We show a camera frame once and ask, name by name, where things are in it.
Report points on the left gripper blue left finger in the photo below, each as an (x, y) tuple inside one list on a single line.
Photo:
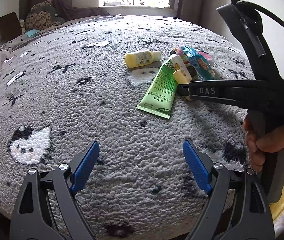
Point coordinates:
[(33, 216)]

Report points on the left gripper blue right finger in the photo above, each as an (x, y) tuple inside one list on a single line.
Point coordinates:
[(237, 206)]

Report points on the blue wet wipes pack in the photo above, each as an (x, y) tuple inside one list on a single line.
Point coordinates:
[(199, 63)]

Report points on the small yellow tube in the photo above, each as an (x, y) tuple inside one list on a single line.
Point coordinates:
[(180, 78)]

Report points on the white tube yellow logo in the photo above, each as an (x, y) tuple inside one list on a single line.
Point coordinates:
[(179, 65)]

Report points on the green cosmetic tube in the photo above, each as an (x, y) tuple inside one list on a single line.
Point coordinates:
[(159, 98)]

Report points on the yellow bottle white cap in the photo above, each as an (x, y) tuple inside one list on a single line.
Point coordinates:
[(142, 58)]

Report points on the person's right hand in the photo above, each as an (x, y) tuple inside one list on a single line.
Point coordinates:
[(270, 143)]

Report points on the round tin pink lid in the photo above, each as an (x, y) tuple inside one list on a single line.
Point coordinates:
[(208, 57)]

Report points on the colourful hair scrunchies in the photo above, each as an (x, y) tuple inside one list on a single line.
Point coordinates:
[(184, 57)]

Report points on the grey cat-pattern fleece blanket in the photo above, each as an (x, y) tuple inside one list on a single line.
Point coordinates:
[(70, 85)]

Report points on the teal small object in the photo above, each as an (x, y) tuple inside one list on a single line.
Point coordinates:
[(32, 33)]

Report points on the dark wooden headboard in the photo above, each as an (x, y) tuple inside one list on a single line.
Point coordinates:
[(9, 27)]

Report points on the brown patterned pillow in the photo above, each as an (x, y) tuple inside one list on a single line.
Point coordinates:
[(42, 16)]

